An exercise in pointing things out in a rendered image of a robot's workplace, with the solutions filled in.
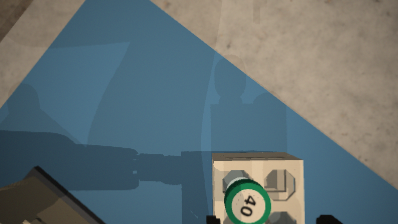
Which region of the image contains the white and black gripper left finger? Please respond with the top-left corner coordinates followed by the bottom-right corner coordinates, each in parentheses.
top-left (206, 216), bottom-right (221, 224)

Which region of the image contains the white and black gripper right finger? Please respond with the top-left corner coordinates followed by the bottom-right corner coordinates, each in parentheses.
top-left (316, 215), bottom-right (343, 224)

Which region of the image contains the beige tube rack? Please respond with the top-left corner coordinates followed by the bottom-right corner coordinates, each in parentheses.
top-left (212, 152), bottom-right (305, 224)

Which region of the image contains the blue bench mat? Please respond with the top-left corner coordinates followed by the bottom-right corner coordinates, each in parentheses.
top-left (0, 0), bottom-right (398, 224)

